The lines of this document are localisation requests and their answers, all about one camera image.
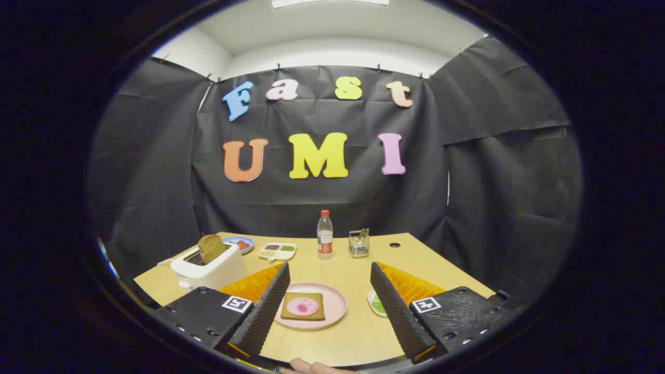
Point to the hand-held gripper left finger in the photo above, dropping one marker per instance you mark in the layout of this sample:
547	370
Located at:
265	311

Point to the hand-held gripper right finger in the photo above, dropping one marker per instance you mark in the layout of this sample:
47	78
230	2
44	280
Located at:
397	311

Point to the green lettuce leaf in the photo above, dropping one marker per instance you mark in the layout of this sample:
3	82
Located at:
380	305

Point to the oval brown bread slice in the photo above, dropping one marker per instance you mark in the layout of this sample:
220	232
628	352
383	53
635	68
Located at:
212	248

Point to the white square plate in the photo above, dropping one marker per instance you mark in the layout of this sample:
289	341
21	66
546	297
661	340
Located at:
370	301

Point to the square brown bread slice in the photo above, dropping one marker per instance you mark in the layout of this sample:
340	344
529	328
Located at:
291	295

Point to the pink ham slice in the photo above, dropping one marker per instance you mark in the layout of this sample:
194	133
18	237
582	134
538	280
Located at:
303	306

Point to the white divided tray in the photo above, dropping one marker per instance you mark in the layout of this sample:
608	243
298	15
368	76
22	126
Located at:
286	255

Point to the white toaster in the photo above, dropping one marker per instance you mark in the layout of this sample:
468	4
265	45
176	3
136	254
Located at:
218	270

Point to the pink round plate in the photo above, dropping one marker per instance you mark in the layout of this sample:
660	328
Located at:
335	304

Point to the red tomato slices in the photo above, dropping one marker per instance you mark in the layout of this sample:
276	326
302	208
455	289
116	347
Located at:
243	245

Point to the blue round plate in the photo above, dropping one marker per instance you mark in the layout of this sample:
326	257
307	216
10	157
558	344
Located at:
229	240

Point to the wooden utensils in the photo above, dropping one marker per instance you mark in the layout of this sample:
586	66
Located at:
363	234

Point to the clear bottle with red cap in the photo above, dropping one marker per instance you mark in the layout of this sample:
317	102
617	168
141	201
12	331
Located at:
324	244

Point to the black table clamp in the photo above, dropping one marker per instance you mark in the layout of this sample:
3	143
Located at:
503	297

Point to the black backdrop cloth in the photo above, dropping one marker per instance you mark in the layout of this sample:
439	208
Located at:
311	208

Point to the ceiling light panel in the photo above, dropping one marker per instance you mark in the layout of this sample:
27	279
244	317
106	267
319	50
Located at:
330	2

